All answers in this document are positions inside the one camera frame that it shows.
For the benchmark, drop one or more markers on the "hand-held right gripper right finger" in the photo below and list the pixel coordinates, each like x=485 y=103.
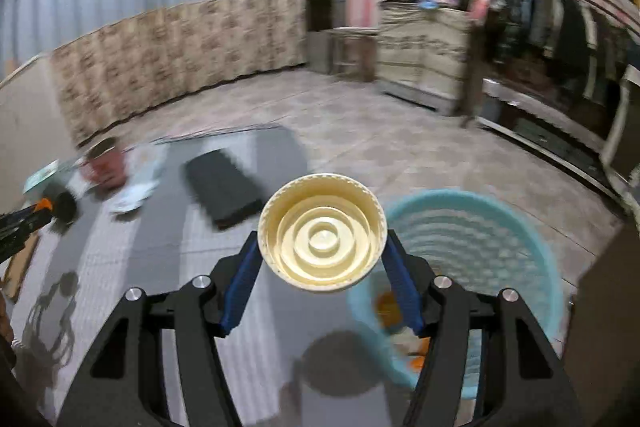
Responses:
x=402 y=287

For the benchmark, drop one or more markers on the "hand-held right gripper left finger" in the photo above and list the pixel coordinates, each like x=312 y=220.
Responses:
x=240 y=287

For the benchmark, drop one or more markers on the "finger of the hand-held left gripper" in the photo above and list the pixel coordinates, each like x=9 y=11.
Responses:
x=20 y=222

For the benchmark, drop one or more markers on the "orange plastic bottle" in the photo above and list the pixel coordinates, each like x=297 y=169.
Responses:
x=387 y=304

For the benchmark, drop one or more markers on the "teal plastic basket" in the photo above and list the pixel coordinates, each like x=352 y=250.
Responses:
x=475 y=247

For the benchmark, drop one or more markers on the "cream plastic lid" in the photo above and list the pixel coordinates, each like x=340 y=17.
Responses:
x=322 y=237

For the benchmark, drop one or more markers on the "black round jar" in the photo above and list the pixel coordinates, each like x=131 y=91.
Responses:
x=62 y=207

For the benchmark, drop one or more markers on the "teal cardboard box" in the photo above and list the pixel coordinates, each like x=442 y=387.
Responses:
x=40 y=177

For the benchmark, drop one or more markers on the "white cabinet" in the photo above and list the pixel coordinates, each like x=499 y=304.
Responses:
x=25 y=132

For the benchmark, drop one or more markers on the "black flat case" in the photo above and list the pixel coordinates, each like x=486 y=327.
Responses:
x=225 y=187

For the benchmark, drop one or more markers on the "red mug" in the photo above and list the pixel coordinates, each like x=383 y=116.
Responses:
x=107 y=167

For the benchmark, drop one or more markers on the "white and blue packet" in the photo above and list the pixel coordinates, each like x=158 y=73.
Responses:
x=137 y=192

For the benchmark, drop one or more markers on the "dark wooden furniture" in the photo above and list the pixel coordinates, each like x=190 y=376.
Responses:
x=610 y=332

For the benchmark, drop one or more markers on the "low bench with lace cloth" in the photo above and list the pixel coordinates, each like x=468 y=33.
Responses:
x=550 y=127

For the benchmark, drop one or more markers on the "cloth-covered cabinet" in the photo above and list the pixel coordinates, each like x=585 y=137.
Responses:
x=425 y=52

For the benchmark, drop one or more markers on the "wooden stool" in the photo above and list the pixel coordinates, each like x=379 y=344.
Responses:
x=352 y=37

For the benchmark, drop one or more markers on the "grey water dispenser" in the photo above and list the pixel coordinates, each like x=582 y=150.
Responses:
x=322 y=32

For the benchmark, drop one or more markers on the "clothes rack with garments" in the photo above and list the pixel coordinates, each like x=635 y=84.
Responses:
x=550 y=22

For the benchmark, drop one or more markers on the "white chair frame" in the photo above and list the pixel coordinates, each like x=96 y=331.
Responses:
x=620 y=117

